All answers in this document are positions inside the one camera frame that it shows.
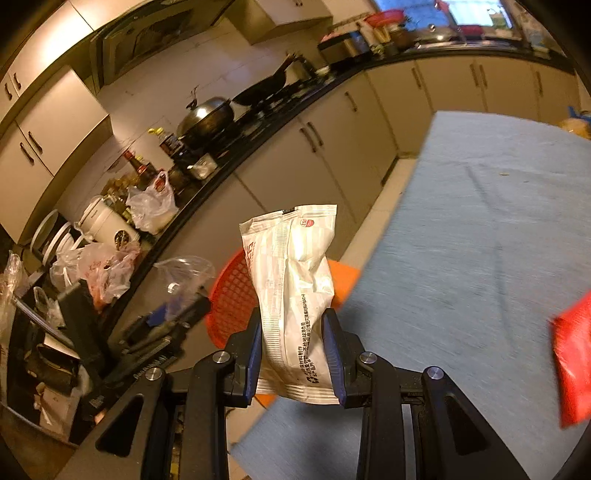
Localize silver black electric cooker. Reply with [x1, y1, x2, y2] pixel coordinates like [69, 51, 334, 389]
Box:
[318, 33, 371, 64]

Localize blue-grey table cloth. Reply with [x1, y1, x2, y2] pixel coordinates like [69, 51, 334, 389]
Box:
[231, 110, 591, 480]

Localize red colander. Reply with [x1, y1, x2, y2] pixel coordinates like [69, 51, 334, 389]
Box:
[363, 9, 406, 27]

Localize steel wok with lid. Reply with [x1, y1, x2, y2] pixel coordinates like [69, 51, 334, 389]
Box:
[177, 95, 235, 139]

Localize clear plastic bag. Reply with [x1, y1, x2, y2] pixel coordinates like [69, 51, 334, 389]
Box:
[154, 257, 216, 321]

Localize yellow-capped dark bottle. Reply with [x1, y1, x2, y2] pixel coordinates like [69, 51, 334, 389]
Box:
[148, 128, 186, 161]

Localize dark glass condiment bottle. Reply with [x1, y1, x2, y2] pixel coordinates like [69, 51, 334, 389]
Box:
[102, 176, 136, 219]

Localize beige wall cabinet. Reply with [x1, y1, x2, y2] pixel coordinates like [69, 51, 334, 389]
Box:
[0, 0, 115, 246]
[225, 0, 334, 45]

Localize glass pot lid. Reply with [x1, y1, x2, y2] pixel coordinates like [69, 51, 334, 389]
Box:
[412, 24, 463, 45]

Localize small steel container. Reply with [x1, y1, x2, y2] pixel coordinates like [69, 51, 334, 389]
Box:
[186, 154, 219, 182]

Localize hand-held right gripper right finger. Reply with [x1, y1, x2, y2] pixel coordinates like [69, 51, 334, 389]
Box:
[321, 308, 532, 480]

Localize kitchen window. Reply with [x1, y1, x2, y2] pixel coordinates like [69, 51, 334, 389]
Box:
[370, 0, 514, 29]

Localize gas stove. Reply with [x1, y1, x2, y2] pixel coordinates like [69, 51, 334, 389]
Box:
[203, 78, 334, 154]

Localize cluttered storage shelf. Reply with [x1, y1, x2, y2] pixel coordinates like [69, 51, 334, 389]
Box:
[0, 249, 100, 446]

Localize red packet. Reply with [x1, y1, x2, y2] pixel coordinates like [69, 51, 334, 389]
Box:
[549, 291, 591, 429]

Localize white electric kettle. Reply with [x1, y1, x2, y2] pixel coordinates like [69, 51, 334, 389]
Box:
[75, 195, 140, 251]

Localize black kitchen countertop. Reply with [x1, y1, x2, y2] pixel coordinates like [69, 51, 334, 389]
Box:
[104, 39, 571, 333]

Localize steel kettle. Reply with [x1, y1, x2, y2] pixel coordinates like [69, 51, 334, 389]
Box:
[287, 54, 318, 82]

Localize white plastic bag red print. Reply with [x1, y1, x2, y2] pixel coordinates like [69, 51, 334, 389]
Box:
[126, 171, 180, 234]

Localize orange stool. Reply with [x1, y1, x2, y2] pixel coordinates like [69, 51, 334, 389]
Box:
[254, 258, 361, 411]

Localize dark sauce bottle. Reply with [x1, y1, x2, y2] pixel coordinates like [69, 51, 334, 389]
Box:
[122, 151, 154, 191]

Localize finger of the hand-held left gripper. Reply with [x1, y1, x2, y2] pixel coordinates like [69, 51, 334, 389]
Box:
[121, 295, 211, 344]
[104, 323, 191, 370]

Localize red plastic basket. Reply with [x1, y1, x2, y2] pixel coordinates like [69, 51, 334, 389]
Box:
[204, 247, 264, 352]

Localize pink plastic bag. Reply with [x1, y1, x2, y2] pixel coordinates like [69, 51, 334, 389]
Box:
[49, 240, 142, 306]

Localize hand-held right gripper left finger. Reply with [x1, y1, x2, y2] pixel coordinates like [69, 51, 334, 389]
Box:
[55, 308, 263, 480]

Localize blue yellow bag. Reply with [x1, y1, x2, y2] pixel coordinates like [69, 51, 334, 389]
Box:
[560, 105, 591, 138]

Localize steel range hood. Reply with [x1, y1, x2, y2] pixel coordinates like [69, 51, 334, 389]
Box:
[90, 0, 237, 87]

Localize black wok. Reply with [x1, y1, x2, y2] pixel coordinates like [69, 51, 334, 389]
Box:
[231, 52, 302, 108]

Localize white snack packet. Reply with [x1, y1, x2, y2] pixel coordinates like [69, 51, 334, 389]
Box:
[239, 203, 340, 406]

